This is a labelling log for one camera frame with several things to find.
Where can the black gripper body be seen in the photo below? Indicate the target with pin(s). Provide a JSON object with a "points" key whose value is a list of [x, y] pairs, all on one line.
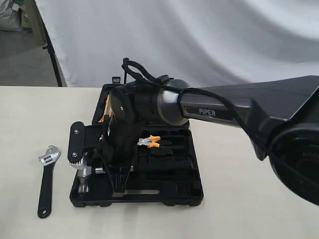
{"points": [[122, 138]]}

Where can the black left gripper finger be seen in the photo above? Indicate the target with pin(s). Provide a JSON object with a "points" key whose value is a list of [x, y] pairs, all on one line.
{"points": [[119, 184]]}

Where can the black grip claw hammer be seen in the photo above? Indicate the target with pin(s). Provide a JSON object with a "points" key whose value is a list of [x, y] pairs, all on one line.
{"points": [[141, 167]]}

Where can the black handled adjustable wrench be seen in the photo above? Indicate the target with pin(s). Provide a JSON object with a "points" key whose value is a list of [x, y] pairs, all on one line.
{"points": [[48, 161]]}

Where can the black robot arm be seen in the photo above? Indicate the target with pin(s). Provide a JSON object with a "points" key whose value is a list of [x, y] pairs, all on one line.
{"points": [[281, 118]]}

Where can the black plastic tool case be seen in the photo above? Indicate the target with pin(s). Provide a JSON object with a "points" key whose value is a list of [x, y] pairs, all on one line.
{"points": [[131, 102]]}

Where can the yellow utility knife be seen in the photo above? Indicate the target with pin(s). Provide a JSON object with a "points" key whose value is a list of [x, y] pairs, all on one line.
{"points": [[107, 110]]}

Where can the black backdrop stand pole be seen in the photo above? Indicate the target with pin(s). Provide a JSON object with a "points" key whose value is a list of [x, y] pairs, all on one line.
{"points": [[50, 49]]}

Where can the white backdrop cloth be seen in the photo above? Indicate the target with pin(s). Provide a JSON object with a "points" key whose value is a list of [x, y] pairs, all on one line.
{"points": [[204, 42]]}

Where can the white sack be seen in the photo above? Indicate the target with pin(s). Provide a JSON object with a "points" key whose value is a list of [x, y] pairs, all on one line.
{"points": [[10, 15]]}

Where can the orange handled pliers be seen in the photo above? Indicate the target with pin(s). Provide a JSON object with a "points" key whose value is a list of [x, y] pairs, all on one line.
{"points": [[149, 142]]}

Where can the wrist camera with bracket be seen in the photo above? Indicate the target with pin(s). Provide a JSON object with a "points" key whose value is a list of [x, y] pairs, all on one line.
{"points": [[86, 143]]}

